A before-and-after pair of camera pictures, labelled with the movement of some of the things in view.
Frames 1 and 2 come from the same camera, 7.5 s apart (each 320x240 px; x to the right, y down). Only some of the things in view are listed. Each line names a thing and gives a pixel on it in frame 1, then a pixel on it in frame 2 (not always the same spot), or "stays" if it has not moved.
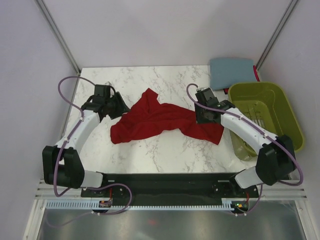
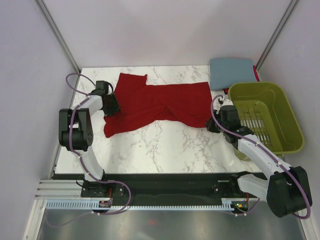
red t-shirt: (148, 116) -> (187, 104)
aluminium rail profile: (46, 191) stays
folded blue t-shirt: (225, 71) stays
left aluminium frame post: (58, 36) stays
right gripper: (199, 119) -> (209, 126)
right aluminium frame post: (274, 38) stays
